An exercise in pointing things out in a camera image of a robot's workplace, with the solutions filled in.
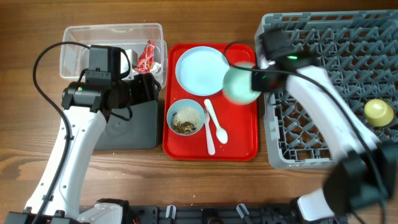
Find mint green bowl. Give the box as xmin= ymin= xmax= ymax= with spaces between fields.
xmin=222 ymin=65 xmax=261 ymax=105

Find red snack wrapper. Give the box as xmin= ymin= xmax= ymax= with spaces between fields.
xmin=135 ymin=40 xmax=156 ymax=73

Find light blue food bowl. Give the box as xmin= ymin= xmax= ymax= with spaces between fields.
xmin=166 ymin=99 xmax=205 ymax=136

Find rice and meat leftovers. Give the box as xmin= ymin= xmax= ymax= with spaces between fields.
xmin=172 ymin=107 xmax=201 ymax=135

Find yellow plastic cup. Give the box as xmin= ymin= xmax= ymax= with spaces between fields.
xmin=364 ymin=99 xmax=394 ymax=127

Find white napkin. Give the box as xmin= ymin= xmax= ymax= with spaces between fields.
xmin=150 ymin=62 xmax=162 ymax=75

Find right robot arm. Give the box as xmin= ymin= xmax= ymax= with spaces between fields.
xmin=252 ymin=29 xmax=397 ymax=223

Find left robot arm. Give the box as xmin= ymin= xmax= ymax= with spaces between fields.
xmin=5 ymin=45 xmax=161 ymax=223

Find black waste tray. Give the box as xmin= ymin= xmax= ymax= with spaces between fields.
xmin=95 ymin=100 xmax=158 ymax=150

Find clear plastic waste bin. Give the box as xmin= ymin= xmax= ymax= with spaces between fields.
xmin=60 ymin=23 xmax=167 ymax=87

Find grey dishwasher rack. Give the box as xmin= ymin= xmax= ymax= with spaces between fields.
xmin=256 ymin=10 xmax=397 ymax=169

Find light blue plate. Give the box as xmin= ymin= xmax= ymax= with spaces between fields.
xmin=175 ymin=46 xmax=229 ymax=96

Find red serving tray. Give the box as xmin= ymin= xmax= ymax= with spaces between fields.
xmin=162 ymin=43 xmax=259 ymax=161

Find white plastic spoon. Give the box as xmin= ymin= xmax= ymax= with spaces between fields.
xmin=204 ymin=99 xmax=228 ymax=144

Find white plastic fork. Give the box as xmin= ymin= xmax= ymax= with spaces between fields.
xmin=204 ymin=109 xmax=215 ymax=156

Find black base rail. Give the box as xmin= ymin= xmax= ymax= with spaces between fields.
xmin=79 ymin=198 xmax=340 ymax=224

